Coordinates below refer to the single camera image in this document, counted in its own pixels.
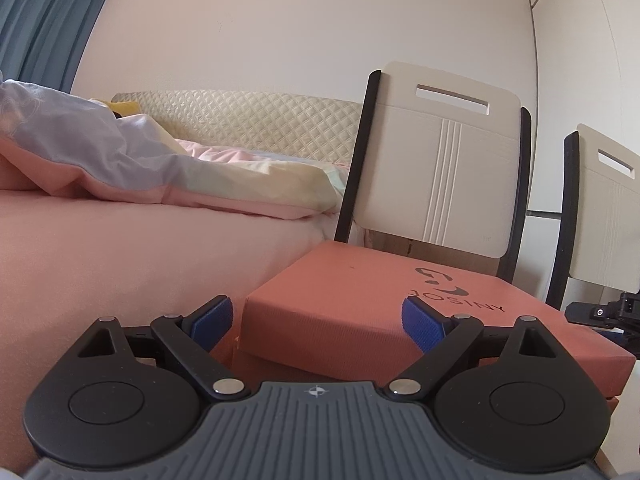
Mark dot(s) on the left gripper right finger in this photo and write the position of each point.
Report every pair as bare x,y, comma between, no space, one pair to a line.
445,343

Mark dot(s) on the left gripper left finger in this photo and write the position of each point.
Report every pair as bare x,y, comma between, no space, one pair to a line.
185,346

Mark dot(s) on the salmon pink box lid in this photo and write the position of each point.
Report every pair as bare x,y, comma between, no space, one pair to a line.
340,290

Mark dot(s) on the right white folding chair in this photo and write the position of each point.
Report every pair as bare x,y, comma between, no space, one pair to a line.
598,239

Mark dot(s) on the white folding chair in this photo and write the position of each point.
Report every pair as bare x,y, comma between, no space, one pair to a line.
598,239
441,159

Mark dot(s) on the pink bed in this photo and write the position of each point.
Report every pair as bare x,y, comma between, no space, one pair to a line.
67,261

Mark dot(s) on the left white folding chair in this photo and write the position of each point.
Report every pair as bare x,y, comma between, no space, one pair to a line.
441,159

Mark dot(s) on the yellow plush toy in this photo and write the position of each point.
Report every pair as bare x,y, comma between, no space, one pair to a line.
124,108

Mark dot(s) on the pastel duvet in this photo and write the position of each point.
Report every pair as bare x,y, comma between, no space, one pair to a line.
72,147

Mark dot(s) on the quilted cream headboard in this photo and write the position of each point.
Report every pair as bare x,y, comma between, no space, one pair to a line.
301,126

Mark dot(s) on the blue curtain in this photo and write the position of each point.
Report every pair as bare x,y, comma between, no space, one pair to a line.
42,41

